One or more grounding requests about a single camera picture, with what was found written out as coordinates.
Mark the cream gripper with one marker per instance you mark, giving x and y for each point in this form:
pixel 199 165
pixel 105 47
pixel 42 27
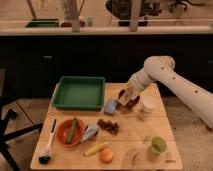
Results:
pixel 132 89

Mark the tan rectangular eraser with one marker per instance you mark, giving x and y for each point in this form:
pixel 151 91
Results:
pixel 125 97

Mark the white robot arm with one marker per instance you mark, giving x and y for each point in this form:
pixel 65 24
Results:
pixel 161 68

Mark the dark brown bowl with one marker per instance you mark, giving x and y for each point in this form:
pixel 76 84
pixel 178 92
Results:
pixel 133 101

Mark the white paper cup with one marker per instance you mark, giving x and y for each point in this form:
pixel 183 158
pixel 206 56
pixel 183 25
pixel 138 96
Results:
pixel 147 105

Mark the blue sponge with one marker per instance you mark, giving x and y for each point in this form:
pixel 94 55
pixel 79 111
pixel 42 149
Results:
pixel 110 106

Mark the bunch of dark grapes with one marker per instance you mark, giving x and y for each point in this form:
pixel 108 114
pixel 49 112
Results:
pixel 112 128

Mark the wooden table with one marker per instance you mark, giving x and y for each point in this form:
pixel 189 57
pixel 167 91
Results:
pixel 131 145

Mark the green plastic tray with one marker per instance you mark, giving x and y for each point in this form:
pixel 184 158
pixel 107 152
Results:
pixel 81 93

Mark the green plastic cup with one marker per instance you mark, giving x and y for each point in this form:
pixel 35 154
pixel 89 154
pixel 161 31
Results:
pixel 158 145

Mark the yellow corn cob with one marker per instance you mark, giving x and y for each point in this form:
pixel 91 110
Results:
pixel 96 148

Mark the green cucumber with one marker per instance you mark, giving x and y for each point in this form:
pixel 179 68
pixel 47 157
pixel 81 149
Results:
pixel 71 131

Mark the orange fruit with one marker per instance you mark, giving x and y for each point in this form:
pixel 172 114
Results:
pixel 106 155

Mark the orange plastic bowl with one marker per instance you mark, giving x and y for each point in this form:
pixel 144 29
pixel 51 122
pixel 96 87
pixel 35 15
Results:
pixel 64 129

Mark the background blue cup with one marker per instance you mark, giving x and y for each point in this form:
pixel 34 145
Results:
pixel 90 21

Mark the white black dish brush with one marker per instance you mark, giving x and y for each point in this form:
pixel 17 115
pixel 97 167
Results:
pixel 45 153

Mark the background green tray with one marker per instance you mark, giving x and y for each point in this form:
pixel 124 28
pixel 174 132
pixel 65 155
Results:
pixel 38 23

